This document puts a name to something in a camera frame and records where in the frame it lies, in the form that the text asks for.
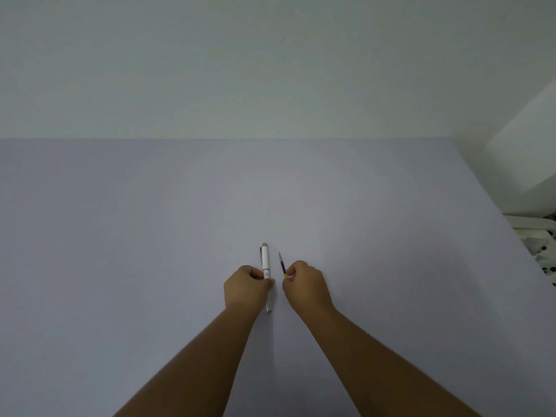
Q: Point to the person's left hand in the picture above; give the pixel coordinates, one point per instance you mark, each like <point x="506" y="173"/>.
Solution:
<point x="244" y="288"/>

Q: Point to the person's right hand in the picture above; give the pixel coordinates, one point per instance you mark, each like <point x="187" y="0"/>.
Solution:
<point x="306" y="288"/>

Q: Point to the person's right fingers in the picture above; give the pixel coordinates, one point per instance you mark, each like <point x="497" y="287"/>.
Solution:
<point x="294" y="271"/>

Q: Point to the person's left fingers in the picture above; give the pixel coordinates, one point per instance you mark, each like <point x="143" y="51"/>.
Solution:
<point x="256" y="275"/>

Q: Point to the black pen refill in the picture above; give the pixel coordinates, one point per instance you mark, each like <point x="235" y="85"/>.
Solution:
<point x="282" y="264"/>

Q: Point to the white pen barrel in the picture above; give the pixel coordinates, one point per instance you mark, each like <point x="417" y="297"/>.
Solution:
<point x="266" y="264"/>

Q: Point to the person's right forearm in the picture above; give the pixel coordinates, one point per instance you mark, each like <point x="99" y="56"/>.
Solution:
<point x="382" y="369"/>

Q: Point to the person's left forearm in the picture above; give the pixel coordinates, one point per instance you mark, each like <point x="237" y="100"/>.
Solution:
<point x="191" y="364"/>

